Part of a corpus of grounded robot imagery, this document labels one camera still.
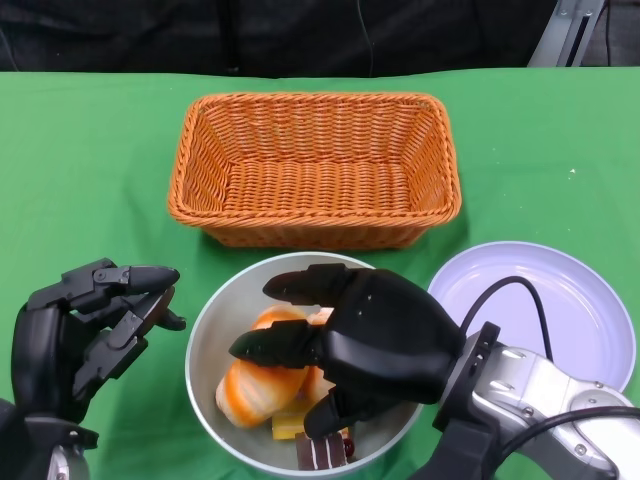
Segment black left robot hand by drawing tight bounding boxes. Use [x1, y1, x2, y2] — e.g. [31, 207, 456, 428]
[10, 258, 187, 421]

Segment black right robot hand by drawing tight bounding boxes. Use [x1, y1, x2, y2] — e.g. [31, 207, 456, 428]
[228, 263, 465, 439]

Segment smooth orange bagel bread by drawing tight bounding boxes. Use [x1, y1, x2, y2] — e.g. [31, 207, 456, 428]
[215, 304, 310, 429]

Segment pale green bowl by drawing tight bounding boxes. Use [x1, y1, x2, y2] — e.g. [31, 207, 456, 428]
[184, 250, 426, 479]

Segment chocolate layered cake slice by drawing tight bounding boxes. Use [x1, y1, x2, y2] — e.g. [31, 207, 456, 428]
[294, 432, 359, 471]

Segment yellow layered cake slice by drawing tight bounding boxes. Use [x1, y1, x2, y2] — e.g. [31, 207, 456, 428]
[271, 407, 309, 442]

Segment orange wicker basket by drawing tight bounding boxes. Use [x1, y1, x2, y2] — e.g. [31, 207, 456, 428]
[167, 91, 462, 251]

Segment lavender plate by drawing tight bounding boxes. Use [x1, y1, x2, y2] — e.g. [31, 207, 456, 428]
[427, 241, 625, 396]

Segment green tablecloth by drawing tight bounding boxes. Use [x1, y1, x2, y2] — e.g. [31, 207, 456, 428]
[0, 67, 640, 480]

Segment black backdrop cloth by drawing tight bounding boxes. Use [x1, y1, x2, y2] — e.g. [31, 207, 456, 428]
[0, 0, 640, 79]

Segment grey metal stand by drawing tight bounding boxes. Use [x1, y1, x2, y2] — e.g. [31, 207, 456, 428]
[527, 0, 609, 69]

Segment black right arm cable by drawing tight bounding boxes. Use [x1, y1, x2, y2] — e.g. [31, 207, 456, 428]
[457, 276, 640, 459]

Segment thin black hanging cable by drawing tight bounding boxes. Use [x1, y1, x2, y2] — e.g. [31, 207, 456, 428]
[602, 0, 616, 69]

